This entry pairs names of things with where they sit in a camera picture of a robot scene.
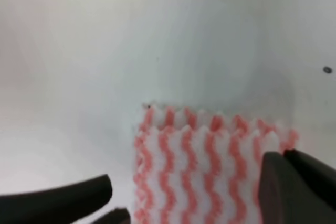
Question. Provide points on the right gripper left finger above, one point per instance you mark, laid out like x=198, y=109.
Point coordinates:
x=284, y=197

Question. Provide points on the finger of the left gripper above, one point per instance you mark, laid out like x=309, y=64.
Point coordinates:
x=116, y=216
x=65, y=204

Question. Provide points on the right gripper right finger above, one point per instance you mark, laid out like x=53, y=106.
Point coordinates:
x=317, y=175

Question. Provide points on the pink white wavy towel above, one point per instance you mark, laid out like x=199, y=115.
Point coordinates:
x=201, y=167

